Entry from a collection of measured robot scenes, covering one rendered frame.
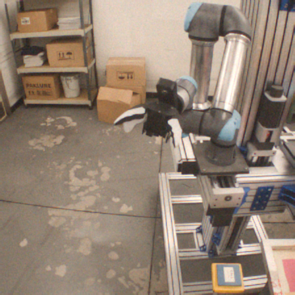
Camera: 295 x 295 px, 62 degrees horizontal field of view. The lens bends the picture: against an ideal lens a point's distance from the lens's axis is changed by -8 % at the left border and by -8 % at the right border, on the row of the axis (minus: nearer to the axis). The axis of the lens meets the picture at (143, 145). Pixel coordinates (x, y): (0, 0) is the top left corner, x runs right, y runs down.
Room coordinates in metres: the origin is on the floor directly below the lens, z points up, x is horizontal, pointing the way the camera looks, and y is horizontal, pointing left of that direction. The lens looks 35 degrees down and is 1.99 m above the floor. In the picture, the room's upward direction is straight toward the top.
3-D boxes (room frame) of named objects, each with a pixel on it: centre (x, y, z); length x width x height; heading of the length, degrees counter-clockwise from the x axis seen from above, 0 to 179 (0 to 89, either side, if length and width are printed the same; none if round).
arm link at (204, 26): (1.01, -0.23, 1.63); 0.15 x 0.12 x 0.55; 66
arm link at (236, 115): (0.95, -0.34, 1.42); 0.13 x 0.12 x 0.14; 66
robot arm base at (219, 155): (0.95, -0.35, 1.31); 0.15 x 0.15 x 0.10
